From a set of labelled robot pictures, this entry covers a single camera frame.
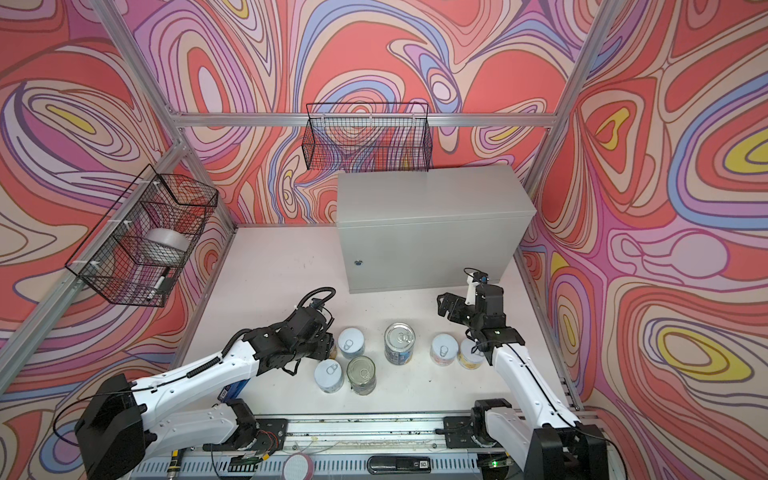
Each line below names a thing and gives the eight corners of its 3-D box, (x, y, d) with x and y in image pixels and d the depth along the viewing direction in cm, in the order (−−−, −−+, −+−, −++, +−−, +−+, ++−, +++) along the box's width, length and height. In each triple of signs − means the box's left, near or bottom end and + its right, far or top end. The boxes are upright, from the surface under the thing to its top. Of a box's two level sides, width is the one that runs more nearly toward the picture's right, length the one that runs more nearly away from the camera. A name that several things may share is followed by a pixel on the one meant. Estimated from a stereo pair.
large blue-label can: (384, 365, 86) (384, 351, 78) (384, 338, 91) (384, 322, 83) (413, 365, 86) (416, 351, 77) (412, 338, 91) (414, 322, 83)
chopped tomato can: (349, 395, 81) (345, 384, 73) (351, 369, 86) (347, 355, 77) (376, 395, 81) (374, 383, 73) (376, 369, 86) (375, 355, 77)
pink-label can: (431, 366, 86) (433, 359, 81) (429, 341, 90) (431, 333, 86) (457, 366, 85) (460, 359, 81) (453, 341, 90) (456, 333, 86)
